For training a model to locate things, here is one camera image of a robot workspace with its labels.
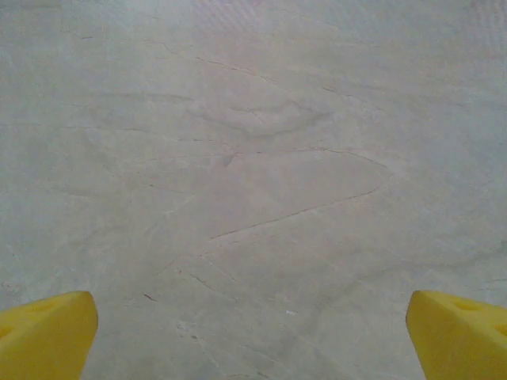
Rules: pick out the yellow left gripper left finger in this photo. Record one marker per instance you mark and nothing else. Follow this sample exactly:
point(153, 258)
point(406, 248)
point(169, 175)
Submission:
point(43, 340)

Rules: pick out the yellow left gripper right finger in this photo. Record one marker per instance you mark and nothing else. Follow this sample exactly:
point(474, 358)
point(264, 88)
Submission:
point(459, 344)

